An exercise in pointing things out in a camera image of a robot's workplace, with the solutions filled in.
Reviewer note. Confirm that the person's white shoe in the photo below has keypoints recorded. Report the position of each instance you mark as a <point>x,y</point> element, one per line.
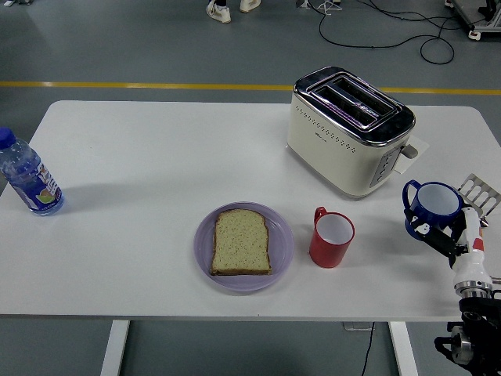
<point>248,4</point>
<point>219,12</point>

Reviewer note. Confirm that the silver metal toast rack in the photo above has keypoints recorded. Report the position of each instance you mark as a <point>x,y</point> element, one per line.
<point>483,194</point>

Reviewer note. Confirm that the grey under-table bracket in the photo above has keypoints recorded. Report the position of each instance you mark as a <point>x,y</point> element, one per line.
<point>354,326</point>

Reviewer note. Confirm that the red enamel cup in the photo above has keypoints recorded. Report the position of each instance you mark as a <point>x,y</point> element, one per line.
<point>328,252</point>

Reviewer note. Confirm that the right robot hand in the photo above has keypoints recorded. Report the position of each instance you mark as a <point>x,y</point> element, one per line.
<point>471,258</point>

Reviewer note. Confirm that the wheeled equipment frame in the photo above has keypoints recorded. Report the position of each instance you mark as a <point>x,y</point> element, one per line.
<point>479,17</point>

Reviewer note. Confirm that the white paper sheet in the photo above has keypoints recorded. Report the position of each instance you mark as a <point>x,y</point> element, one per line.
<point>420,147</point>

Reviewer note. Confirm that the bread slice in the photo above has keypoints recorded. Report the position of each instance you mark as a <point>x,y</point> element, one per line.
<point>240,244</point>

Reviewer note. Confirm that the white table leg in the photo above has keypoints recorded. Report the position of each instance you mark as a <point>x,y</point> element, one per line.
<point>403,348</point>
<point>114,348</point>

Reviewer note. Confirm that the water bottle with blue cap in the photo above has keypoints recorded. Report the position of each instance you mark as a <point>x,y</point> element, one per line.
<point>33,182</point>

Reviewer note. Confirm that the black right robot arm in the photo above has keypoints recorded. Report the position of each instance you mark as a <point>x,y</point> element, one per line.
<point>477,329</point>

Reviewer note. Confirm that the purple round plate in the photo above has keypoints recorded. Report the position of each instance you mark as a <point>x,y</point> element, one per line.
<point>203,250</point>

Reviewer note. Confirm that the blue enamel cup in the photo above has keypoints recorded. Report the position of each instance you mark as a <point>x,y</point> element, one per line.
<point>436,207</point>

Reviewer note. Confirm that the cream chrome toaster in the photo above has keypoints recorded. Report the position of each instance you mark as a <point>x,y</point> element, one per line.
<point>332,156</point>

